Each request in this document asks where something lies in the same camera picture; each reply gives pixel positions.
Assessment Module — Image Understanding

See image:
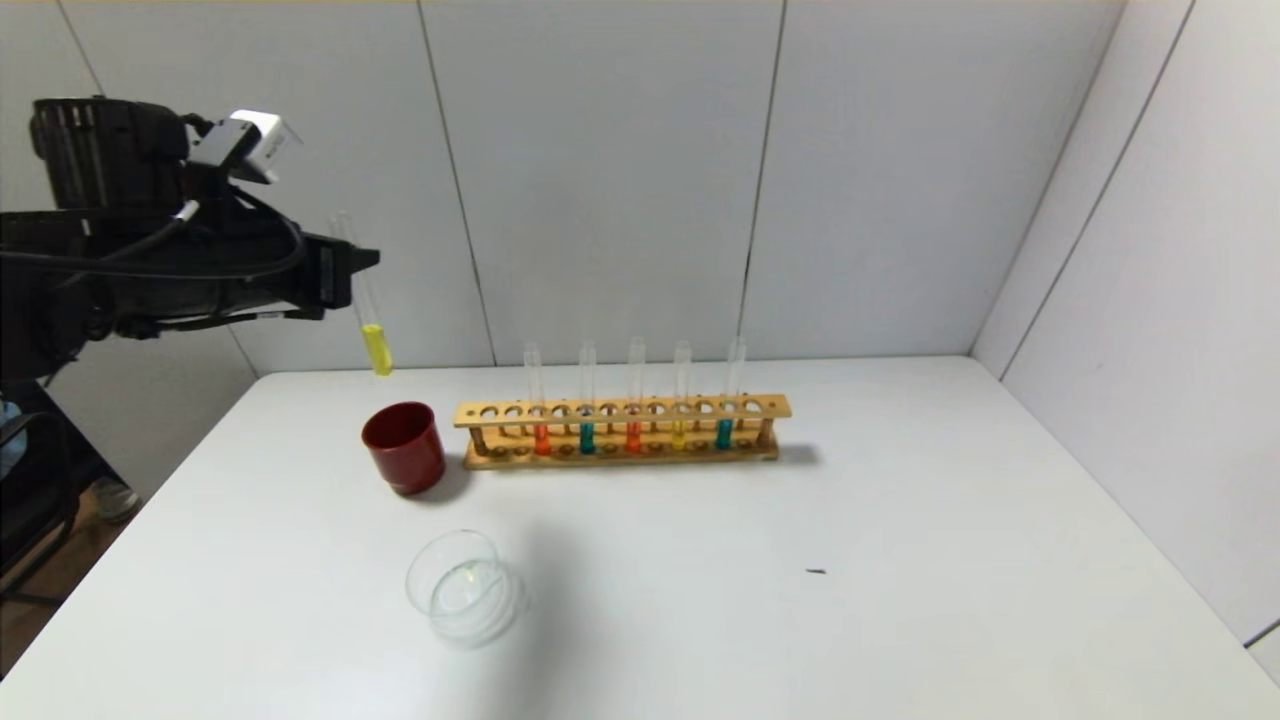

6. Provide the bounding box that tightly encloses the test tube with teal pigment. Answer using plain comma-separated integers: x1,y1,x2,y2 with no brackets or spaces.
714,337,747,450
578,341,598,456

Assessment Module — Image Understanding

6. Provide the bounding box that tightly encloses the grey shoe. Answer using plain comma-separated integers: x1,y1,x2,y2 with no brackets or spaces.
95,478,144,527

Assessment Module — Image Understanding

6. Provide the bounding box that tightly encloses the dark red cup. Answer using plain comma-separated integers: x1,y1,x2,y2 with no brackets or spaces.
362,402,448,497

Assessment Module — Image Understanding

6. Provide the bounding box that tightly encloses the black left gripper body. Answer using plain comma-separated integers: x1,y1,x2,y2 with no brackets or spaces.
223,199,355,321

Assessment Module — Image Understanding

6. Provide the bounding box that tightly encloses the wooden test tube rack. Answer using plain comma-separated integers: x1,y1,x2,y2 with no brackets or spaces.
454,394,792,471

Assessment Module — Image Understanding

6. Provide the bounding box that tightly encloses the clear glass dish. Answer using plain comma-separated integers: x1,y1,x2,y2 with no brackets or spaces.
405,529,525,649

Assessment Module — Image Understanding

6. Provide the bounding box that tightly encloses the test tube with red pigment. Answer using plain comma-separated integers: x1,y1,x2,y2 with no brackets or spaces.
625,338,646,455
522,343,553,457

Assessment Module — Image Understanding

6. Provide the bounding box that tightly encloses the test tube with yellow pigment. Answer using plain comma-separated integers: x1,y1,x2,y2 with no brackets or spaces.
670,340,692,452
330,210,396,378

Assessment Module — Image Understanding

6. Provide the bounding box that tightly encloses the light blue garment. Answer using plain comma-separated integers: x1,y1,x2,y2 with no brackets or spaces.
0,400,29,481

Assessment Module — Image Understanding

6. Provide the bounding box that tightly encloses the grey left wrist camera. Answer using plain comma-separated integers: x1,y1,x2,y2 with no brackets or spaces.
188,110,303,187

